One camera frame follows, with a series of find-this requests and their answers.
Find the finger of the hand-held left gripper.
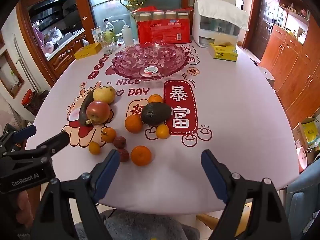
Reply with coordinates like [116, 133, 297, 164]
[37, 131, 70, 156]
[14, 125, 37, 140]

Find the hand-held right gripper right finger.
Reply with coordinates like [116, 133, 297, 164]
[201, 149, 293, 240]

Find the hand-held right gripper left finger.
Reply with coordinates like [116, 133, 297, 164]
[30, 149, 121, 240]

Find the small orange tangerine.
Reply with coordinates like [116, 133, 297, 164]
[101, 127, 117, 143]
[155, 124, 170, 139]
[88, 141, 101, 155]

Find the dark overripe banana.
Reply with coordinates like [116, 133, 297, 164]
[78, 89, 95, 126]

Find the red apple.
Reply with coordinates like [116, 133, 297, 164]
[86, 101, 111, 125]

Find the yellow pear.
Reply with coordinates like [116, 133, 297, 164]
[93, 85, 116, 105]

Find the dark green avocado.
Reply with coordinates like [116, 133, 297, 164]
[141, 102, 172, 126]

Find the pink glass bowl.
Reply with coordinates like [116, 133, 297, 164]
[111, 43, 192, 79]

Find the person's left hand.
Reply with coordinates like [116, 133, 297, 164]
[15, 190, 34, 230]

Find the red lychee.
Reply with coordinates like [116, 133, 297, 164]
[117, 148, 130, 162]
[113, 136, 126, 149]

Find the red bucket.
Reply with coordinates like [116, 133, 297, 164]
[21, 89, 34, 105]

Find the grey fuzzy cushion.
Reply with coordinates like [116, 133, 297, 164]
[75, 210, 200, 240]

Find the wooden kitchen cabinet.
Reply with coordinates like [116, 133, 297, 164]
[47, 34, 87, 73]

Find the blue chair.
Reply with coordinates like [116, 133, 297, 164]
[285, 162, 320, 240]

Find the yellow tin box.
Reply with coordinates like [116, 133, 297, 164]
[74, 42, 102, 60]

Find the cardboard box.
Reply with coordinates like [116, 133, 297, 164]
[292, 116, 320, 155]

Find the clear glass tumbler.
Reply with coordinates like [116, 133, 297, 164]
[101, 34, 117, 55]

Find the small white carton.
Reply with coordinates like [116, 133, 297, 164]
[91, 26, 103, 44]

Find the clear bottle green label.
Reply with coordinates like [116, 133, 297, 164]
[102, 18, 115, 43]

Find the yellow tissue pack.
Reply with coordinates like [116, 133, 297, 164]
[208, 42, 238, 62]

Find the white squeeze bottle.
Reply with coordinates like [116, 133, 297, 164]
[110, 19, 133, 47]

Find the black range hood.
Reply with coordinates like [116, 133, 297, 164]
[27, 0, 83, 30]

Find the wooden sideboard cabinet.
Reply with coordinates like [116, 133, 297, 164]
[257, 25, 320, 130]

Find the white countertop dispenser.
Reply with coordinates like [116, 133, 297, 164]
[192, 0, 242, 48]

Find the frosted glass door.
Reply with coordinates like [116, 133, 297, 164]
[85, 0, 183, 45]

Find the red plastic cup package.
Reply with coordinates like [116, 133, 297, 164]
[131, 5, 194, 47]

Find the dark wooden door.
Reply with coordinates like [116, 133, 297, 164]
[255, 0, 275, 55]

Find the white cloth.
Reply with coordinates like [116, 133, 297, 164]
[195, 0, 250, 32]

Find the wooden wall shelf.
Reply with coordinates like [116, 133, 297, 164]
[277, 0, 313, 43]

